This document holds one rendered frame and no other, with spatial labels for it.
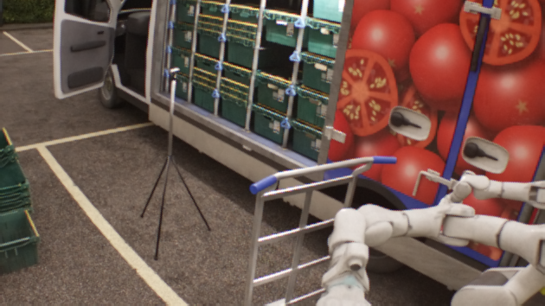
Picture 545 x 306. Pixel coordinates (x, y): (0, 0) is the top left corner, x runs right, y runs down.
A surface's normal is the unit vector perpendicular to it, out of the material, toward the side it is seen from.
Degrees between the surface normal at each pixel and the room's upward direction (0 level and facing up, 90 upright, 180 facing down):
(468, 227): 73
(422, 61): 90
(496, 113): 90
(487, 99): 90
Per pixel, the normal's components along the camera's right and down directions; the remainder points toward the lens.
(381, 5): -0.67, 0.18
